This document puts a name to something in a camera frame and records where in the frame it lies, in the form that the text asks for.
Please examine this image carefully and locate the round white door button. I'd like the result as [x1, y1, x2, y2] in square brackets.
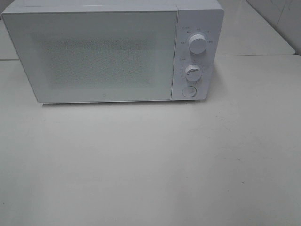
[182, 86, 197, 97]

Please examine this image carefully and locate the white microwave knob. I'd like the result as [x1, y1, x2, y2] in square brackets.
[188, 33, 207, 54]
[184, 65, 202, 82]

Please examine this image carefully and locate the white microwave oven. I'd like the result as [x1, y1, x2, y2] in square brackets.
[1, 0, 224, 104]

